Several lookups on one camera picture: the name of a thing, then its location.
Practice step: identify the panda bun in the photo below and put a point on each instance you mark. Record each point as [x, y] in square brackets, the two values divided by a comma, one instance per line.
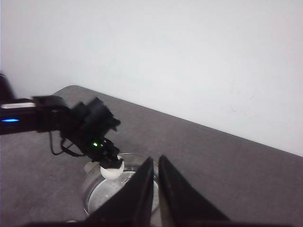
[113, 173]

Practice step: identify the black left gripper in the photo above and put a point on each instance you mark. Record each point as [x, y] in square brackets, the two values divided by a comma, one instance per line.
[83, 134]

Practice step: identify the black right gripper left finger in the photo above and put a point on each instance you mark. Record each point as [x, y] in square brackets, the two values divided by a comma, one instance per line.
[133, 204]

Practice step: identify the stainless steel pot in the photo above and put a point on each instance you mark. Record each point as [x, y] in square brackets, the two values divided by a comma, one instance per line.
[96, 190]

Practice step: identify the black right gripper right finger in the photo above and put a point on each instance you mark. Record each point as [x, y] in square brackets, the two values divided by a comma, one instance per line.
[184, 201]

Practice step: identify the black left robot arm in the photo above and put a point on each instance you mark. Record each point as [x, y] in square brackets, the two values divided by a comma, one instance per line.
[41, 113]

